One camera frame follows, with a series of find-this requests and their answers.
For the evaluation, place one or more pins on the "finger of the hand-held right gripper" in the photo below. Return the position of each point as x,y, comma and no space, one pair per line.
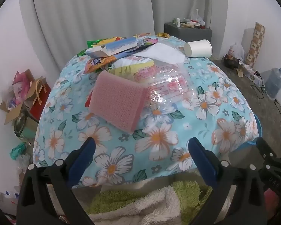
265,148

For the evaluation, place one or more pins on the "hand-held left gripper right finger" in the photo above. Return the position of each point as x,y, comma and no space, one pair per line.
202,161

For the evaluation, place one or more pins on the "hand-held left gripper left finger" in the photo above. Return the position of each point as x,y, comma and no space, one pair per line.
83,159

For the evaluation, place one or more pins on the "blue basin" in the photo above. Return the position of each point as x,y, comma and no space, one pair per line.
260,129

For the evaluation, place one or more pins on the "blue floral cloth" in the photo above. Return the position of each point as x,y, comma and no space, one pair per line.
154,145

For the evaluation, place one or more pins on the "blue water jug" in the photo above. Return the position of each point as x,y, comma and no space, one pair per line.
274,82

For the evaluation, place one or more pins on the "green white fluffy towel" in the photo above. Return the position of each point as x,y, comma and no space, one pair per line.
131,204

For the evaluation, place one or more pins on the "teal plastic bag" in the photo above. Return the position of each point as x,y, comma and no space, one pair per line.
17,151

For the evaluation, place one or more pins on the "pink sponge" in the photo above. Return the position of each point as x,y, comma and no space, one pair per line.
117,100

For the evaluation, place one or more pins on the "red gift bag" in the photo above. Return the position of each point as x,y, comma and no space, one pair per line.
38,107

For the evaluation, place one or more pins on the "round metal container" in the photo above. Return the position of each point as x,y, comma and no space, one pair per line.
20,125

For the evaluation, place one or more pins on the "clear plastic wrapper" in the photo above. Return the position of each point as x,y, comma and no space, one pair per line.
171,86

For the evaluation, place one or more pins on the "cardboard box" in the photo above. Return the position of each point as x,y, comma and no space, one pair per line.
10,114

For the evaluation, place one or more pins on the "dark basket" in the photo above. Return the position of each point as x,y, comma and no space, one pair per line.
231,62

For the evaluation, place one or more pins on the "patterned paper roll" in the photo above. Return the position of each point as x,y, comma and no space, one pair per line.
255,44

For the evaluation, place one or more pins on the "orange snack packet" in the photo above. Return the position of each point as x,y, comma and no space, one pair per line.
96,64

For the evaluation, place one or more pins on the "white plastic bag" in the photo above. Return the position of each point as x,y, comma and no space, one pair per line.
236,51

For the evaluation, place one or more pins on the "pink bag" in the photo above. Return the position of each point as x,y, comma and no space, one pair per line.
21,84

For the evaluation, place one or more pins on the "yellow pink printed packet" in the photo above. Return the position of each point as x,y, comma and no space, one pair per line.
131,70

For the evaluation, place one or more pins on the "white paper cup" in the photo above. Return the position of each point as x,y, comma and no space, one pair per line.
199,48

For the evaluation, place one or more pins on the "blue white carton box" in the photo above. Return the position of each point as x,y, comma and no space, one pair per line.
112,48

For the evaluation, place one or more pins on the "green snack packet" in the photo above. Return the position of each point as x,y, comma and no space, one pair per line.
93,42

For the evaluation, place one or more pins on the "grey cabinet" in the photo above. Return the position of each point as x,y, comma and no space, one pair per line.
178,32

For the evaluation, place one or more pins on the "colourful cartoon packet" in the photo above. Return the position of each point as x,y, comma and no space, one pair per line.
147,41

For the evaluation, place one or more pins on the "gold wrapper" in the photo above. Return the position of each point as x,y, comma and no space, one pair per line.
162,35

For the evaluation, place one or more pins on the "small white bottle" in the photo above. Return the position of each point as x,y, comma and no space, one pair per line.
178,21

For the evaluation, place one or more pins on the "clear plastic bag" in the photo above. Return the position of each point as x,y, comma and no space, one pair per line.
197,17

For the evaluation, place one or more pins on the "white curtain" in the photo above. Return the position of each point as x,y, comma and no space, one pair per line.
96,11

